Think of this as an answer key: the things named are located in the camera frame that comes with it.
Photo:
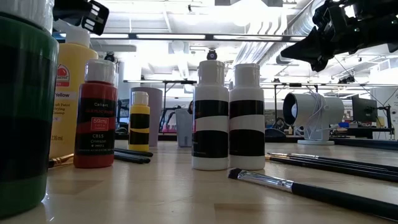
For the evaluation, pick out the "black computer monitor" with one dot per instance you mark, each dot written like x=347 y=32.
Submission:
x=363 y=109

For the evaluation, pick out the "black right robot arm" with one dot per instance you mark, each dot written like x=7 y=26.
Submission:
x=385 y=25

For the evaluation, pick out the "small yellow black-striped paint bottle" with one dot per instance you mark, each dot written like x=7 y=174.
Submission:
x=139 y=110

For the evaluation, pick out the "pink background bin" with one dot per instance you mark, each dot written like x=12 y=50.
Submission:
x=169 y=128

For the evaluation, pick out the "large yellow paint bottle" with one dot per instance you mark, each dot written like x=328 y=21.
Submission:
x=71 y=56

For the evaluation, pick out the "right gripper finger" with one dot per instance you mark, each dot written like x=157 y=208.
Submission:
x=320 y=65
x=311 y=46

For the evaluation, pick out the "wide flat silver-ferrule paintbrush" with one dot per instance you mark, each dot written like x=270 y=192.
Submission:
x=264 y=180

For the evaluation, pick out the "black chair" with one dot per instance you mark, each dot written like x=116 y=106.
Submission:
x=275 y=135

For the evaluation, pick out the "white black-striped paint bottle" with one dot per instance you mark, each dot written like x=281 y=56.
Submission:
x=246 y=123
x=210 y=123

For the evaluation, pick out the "white cup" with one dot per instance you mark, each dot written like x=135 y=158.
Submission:
x=156 y=118

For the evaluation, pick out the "red crimson paint bottle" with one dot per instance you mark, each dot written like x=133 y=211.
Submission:
x=96 y=124

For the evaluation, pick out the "overhead frame bar with lights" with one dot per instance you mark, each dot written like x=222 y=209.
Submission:
x=132 y=36

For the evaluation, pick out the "white cylindrical desk fan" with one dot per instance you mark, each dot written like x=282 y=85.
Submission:
x=329 y=109

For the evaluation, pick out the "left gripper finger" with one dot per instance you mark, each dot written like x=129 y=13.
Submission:
x=104 y=14

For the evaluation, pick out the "small flat black-tip paintbrush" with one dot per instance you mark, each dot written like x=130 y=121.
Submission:
x=133 y=157

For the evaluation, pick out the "black ceiling-mounted device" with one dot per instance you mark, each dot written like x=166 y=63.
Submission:
x=346 y=79

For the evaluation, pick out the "small black overhead camera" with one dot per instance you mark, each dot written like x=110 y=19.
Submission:
x=109 y=57
x=212 y=55

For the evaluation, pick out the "long gold-ferrule paintbrush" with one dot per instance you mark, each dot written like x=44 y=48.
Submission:
x=357 y=173

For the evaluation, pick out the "green black-striped paint bottle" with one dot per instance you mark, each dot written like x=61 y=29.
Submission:
x=25 y=93

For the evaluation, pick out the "round black-tip paintbrush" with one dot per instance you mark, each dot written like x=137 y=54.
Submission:
x=136 y=152

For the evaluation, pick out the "silver-ferrule grey-bristle paintbrush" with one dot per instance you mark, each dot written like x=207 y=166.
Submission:
x=373 y=165

